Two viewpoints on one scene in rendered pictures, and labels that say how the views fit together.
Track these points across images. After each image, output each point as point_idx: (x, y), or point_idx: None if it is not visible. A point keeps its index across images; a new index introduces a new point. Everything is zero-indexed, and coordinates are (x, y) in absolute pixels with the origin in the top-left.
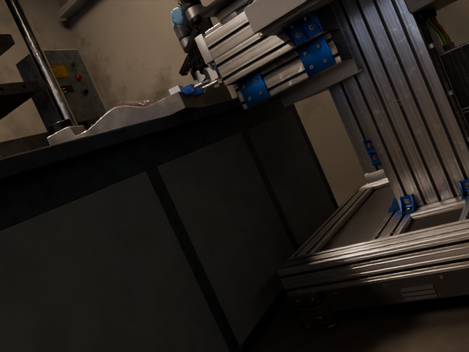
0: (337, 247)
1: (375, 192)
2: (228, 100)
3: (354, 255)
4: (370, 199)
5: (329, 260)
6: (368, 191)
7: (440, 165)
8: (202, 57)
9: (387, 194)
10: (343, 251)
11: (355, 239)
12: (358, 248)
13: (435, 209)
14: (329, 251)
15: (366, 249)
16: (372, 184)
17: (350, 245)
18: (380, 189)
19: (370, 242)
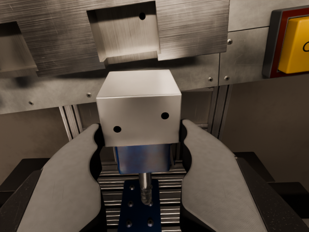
0: (89, 103)
1: (203, 93)
2: (86, 102)
3: (65, 126)
4: (185, 94)
5: (60, 113)
6: (201, 91)
7: None
8: (28, 182)
9: (184, 107)
10: (71, 117)
11: (97, 112)
12: (72, 125)
13: (113, 151)
14: (73, 107)
15: (71, 130)
16: (220, 88)
17: (78, 119)
18: (207, 95)
19: (80, 130)
